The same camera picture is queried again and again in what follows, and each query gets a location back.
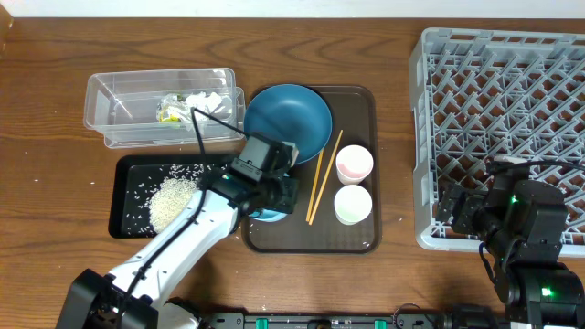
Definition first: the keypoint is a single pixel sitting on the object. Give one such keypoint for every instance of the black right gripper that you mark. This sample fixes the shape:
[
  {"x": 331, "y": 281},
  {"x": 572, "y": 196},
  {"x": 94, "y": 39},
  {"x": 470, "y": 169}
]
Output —
[{"x": 463, "y": 215}]

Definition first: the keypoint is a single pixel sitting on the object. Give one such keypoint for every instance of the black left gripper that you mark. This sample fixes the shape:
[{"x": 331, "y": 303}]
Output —
[{"x": 288, "y": 195}]

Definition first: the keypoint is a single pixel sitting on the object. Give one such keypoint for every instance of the light blue small bowl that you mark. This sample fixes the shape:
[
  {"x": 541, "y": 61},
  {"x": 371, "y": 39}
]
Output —
[{"x": 273, "y": 212}]

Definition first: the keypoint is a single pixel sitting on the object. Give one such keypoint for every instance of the green cup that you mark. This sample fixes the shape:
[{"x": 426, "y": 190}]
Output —
[{"x": 352, "y": 204}]

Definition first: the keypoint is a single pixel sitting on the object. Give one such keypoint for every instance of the pile of white rice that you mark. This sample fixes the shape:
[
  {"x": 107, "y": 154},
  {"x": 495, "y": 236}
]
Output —
[{"x": 169, "y": 201}]

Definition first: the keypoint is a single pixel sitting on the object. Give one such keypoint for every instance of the white tissue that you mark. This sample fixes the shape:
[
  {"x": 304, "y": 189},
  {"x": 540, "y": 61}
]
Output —
[{"x": 176, "y": 107}]

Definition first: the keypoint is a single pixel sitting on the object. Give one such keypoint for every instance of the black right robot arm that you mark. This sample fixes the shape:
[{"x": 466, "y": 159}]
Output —
[{"x": 519, "y": 222}]

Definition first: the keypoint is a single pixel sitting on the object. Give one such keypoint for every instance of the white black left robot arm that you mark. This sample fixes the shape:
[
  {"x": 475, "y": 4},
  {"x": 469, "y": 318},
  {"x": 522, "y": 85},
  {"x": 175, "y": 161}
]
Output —
[{"x": 133, "y": 294}]

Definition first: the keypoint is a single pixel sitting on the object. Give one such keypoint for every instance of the grey dishwasher rack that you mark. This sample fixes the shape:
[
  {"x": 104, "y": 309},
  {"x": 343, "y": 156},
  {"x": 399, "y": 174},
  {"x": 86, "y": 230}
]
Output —
[{"x": 475, "y": 94}]

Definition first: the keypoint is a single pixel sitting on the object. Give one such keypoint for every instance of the clear plastic waste bin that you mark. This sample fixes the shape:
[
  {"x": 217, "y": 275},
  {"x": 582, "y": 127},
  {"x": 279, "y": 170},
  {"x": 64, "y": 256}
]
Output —
[{"x": 122, "y": 106}]

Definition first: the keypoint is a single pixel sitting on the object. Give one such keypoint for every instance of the wooden chopstick left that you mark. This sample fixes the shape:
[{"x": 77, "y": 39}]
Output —
[{"x": 314, "y": 186}]

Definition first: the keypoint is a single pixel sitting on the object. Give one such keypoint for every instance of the wooden chopstick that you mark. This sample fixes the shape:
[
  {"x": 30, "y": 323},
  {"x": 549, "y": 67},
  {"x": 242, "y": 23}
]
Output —
[
  {"x": 317, "y": 199},
  {"x": 314, "y": 186}
]

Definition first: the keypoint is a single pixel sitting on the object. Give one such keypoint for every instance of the brown serving tray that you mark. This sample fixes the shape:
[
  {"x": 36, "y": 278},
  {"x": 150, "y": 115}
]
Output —
[{"x": 354, "y": 119}]

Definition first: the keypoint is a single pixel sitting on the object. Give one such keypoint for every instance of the dark blue plate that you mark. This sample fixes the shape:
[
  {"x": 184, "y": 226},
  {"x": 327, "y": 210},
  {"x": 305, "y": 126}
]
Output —
[{"x": 291, "y": 113}]

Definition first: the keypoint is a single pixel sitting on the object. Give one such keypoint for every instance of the pink cup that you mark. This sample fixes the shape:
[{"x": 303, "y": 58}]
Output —
[{"x": 353, "y": 164}]

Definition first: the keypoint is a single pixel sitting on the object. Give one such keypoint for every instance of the wooden chopstick right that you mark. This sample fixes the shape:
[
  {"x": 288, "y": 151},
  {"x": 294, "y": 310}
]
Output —
[{"x": 317, "y": 199}]

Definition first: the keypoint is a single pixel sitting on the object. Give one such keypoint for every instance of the black rectangular tray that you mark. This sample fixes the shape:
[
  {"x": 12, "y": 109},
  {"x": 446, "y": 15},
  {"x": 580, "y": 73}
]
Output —
[{"x": 136, "y": 180}]

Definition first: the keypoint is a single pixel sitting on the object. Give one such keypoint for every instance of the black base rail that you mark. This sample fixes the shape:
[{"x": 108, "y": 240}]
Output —
[{"x": 404, "y": 319}]

